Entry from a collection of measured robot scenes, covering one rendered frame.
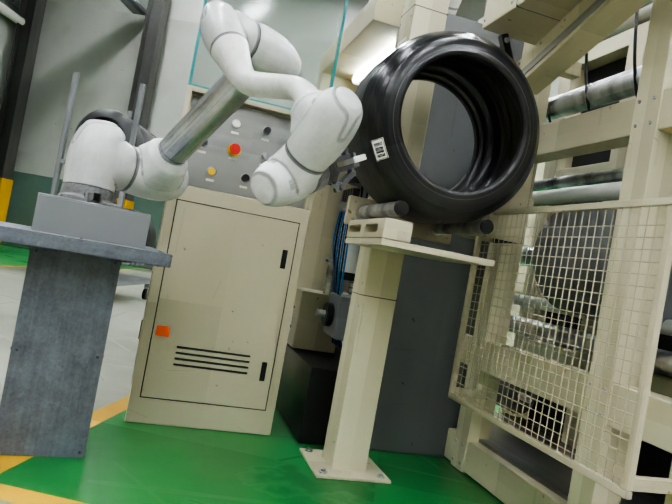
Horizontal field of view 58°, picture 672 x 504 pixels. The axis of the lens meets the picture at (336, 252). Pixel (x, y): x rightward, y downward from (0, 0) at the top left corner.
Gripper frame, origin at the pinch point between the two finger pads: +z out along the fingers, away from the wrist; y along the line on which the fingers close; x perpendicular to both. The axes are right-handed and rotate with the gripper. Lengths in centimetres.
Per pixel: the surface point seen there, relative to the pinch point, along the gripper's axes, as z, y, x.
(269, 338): 32, 54, -79
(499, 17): 79, -31, 27
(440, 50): 33.7, -22.2, 18.9
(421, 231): 52, 30, -13
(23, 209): 554, -131, -1042
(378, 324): 35, 56, -31
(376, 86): 20.8, -18.1, 2.4
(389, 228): 11.4, 21.3, -2.7
